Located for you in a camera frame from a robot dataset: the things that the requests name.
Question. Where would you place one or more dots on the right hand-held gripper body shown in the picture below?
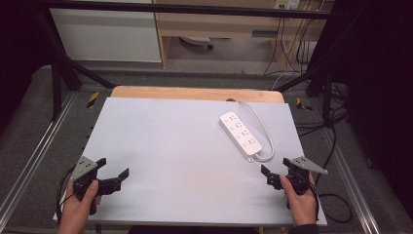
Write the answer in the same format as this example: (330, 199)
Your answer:
(305, 164)

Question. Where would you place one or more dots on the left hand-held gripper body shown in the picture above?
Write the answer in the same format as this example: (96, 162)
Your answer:
(85, 168)

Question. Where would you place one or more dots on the person's right hand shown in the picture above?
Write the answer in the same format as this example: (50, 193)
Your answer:
(302, 208)

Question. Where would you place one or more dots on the person's left hand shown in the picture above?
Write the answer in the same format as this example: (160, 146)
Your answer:
(75, 213)

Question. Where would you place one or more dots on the white power strip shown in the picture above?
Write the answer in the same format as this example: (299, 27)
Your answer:
(240, 133)

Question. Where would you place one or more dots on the person's dark sleeve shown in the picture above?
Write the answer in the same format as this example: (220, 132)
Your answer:
(303, 229)

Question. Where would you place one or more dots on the black metal stand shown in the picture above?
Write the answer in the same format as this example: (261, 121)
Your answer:
(58, 68)
(319, 81)

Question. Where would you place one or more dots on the light wooden board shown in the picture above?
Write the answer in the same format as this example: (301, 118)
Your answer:
(181, 93)

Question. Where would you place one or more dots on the white cabinet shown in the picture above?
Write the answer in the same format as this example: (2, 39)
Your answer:
(107, 35)

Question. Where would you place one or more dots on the office chair base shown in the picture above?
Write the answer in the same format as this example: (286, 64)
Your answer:
(198, 41)

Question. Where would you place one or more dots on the light wooden desk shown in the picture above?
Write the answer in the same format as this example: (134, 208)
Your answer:
(220, 24)

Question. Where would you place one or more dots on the aluminium rail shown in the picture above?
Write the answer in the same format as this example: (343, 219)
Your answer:
(39, 143)
(352, 182)

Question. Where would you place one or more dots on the white wall socket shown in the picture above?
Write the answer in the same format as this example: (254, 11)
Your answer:
(287, 4)

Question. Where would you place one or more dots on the black metal frame bar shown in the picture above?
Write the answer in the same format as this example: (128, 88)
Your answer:
(181, 8)

